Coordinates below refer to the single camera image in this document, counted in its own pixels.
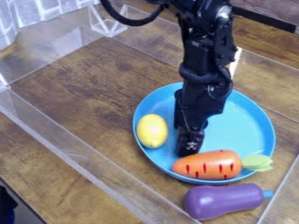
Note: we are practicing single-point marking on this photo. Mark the blue plastic plate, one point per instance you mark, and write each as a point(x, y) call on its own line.
point(242, 129)

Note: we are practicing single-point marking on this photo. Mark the orange toy carrot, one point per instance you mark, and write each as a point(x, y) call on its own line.
point(219, 165)

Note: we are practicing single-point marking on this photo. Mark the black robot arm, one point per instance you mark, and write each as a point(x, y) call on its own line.
point(208, 51)

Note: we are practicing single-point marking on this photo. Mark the yellow toy lemon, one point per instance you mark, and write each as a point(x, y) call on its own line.
point(152, 131)

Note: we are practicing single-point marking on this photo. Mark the clear acrylic enclosure wall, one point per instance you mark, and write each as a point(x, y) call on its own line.
point(71, 85)

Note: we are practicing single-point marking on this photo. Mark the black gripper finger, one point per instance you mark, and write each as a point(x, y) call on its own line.
point(190, 141)
point(178, 110)

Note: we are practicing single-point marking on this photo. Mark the purple toy eggplant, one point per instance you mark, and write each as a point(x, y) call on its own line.
point(207, 202)

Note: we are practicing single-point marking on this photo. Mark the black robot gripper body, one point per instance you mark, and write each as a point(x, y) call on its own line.
point(202, 96)

